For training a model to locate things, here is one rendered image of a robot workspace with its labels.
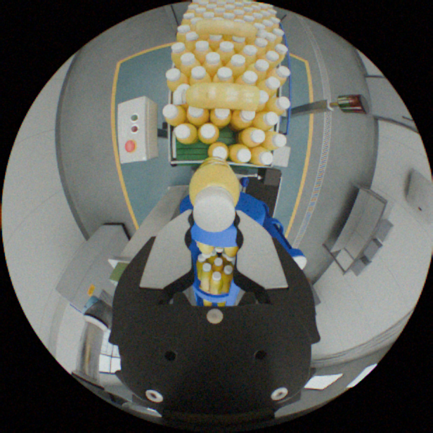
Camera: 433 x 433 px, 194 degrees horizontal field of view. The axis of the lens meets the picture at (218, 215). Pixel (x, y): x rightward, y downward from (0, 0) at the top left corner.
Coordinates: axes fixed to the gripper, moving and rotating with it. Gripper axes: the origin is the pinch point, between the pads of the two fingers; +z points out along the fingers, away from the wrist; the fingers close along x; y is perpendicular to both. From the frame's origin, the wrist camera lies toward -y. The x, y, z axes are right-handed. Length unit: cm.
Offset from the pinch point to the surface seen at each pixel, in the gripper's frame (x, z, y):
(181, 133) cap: -9.2, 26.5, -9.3
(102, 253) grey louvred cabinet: -142, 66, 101
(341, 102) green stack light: 37, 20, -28
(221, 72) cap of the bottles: 1.1, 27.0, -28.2
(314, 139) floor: 130, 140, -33
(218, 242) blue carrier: 1.3, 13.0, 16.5
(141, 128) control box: -21.3, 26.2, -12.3
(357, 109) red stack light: 38.8, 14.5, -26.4
